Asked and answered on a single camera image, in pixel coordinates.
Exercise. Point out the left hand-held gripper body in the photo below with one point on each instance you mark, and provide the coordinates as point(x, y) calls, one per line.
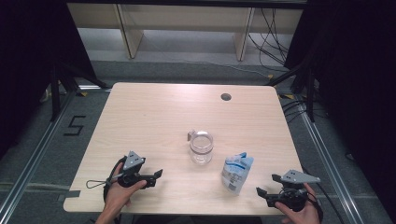
point(134, 161)

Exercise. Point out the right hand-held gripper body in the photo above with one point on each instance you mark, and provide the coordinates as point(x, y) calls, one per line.
point(299, 178)

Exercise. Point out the white and blue pouch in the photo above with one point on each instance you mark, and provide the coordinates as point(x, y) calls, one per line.
point(236, 174)

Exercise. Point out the clear glass jar with lid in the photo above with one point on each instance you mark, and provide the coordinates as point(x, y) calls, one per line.
point(201, 149)

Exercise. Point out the person's left hand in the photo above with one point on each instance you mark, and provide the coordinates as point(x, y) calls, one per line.
point(118, 196)

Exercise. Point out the person's right hand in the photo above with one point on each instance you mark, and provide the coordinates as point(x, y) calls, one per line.
point(306, 216)

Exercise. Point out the grey tape strip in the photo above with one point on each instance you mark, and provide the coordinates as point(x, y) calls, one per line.
point(70, 195)

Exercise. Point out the yellow and black tape piece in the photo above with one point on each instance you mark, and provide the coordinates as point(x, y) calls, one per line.
point(287, 96)
point(270, 76)
point(82, 94)

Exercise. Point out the black metal stand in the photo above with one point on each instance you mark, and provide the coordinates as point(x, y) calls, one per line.
point(55, 93)
point(309, 93)

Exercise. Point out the black curtain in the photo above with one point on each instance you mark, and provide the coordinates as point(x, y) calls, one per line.
point(358, 77)
point(31, 62)

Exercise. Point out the beige wooden shelf unit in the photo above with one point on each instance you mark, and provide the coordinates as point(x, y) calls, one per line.
point(186, 18)

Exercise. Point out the aluminium floor rail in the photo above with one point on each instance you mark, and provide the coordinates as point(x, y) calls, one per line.
point(37, 149)
point(330, 168)

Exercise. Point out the black frame beam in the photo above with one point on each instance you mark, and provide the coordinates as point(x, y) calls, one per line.
point(186, 2)

